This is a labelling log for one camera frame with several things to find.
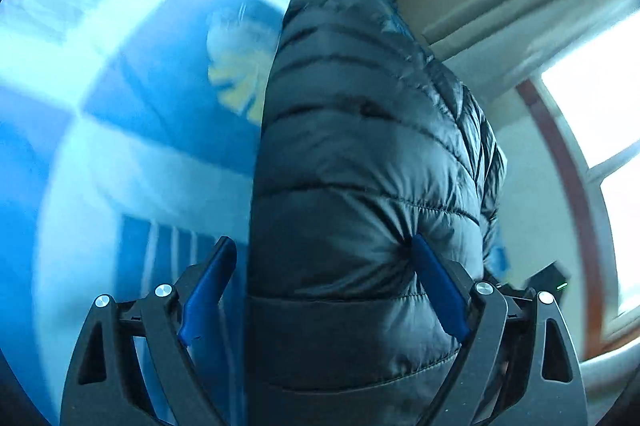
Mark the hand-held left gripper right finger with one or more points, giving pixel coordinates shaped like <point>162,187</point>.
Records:
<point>440,291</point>

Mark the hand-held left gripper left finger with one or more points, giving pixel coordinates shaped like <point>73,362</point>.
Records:
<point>207,291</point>

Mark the black quilted puffer jacket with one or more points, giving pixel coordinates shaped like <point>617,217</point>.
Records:
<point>350,155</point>

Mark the blue patterned bed sheet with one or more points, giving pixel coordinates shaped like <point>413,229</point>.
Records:
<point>125,105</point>

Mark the long grey curtain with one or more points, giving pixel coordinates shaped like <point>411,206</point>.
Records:
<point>500,15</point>

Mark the large window with wooden frame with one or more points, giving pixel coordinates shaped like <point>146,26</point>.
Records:
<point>600,105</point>

